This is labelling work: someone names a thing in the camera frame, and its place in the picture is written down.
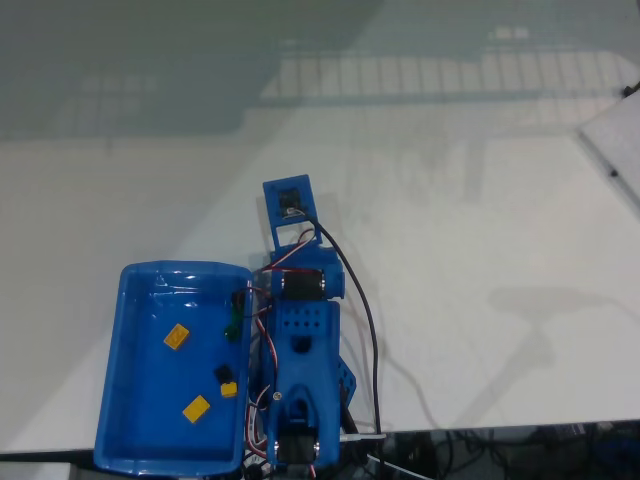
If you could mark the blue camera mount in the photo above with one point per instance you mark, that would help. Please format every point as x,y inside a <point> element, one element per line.
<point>270,200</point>

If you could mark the black lego brick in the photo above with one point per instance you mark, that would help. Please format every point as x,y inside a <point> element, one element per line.
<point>223,373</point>

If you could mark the yellow lego brick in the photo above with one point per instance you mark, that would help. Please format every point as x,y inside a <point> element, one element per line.
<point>196,409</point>
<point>229,390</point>
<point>177,336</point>

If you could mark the white board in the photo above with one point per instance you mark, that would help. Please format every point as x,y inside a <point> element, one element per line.
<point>620,135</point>

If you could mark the green lego brick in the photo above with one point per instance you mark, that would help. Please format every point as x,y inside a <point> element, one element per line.
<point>231,333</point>

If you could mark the blue plastic bin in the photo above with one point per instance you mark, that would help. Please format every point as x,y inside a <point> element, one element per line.
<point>145,400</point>

